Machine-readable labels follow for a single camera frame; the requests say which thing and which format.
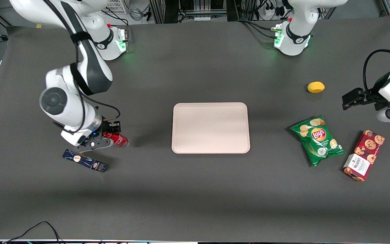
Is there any beige plastic tray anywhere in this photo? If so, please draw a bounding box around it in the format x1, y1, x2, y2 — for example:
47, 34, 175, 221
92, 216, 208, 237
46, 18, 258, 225
171, 102, 251, 154

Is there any yellow lemon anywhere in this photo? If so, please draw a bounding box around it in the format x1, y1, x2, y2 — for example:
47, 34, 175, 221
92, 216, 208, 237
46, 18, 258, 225
307, 81, 325, 94

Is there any thin black table-edge cable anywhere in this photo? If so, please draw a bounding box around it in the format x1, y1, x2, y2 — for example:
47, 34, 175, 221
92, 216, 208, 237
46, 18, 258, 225
1, 221, 62, 244

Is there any green Lay's chips bag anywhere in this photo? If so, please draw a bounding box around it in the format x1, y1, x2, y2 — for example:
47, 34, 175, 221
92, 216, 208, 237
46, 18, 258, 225
290, 115, 346, 167

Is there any black aluminium rack frame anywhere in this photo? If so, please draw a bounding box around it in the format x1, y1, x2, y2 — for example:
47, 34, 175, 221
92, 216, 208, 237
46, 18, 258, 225
149, 0, 241, 24

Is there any white vented box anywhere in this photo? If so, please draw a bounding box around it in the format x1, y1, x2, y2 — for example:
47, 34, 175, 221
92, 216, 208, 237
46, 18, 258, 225
105, 0, 128, 15

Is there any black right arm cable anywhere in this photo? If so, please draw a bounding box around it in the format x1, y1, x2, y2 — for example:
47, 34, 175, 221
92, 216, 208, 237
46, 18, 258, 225
44, 0, 121, 135

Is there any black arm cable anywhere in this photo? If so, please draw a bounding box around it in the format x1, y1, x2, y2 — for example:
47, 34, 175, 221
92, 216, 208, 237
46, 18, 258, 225
44, 0, 121, 135
363, 49, 390, 103

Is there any white power strip with plugs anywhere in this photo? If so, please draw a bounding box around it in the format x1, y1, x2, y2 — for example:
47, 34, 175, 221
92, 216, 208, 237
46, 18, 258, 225
264, 6, 286, 18

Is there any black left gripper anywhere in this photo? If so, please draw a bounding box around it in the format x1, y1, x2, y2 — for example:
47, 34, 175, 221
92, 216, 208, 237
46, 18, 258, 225
342, 87, 390, 111

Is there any red Walkers cookie box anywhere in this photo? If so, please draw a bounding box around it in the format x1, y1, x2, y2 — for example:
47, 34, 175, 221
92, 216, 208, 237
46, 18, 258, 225
342, 129, 385, 182

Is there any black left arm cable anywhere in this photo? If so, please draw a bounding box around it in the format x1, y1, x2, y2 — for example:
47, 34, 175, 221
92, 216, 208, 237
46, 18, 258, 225
363, 49, 390, 103

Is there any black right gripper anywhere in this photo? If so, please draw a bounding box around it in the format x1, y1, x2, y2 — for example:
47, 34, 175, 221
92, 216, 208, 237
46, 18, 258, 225
97, 117, 122, 138

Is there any black base cable bundle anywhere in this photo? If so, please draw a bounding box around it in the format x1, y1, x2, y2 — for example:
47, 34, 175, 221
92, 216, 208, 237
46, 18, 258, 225
235, 19, 283, 39

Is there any dark blue narrow box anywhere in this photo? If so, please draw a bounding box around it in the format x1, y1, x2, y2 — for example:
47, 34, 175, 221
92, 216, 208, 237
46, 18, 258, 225
62, 149, 108, 173

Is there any coiled grey cable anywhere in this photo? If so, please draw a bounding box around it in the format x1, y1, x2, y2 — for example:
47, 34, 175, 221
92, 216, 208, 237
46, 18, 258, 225
127, 4, 145, 21

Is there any red coke bottle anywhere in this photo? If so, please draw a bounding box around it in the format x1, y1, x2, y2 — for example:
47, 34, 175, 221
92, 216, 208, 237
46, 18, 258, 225
103, 132, 130, 149

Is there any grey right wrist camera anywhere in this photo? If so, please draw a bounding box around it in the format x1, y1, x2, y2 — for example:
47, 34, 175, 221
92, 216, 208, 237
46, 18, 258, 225
74, 137, 113, 152

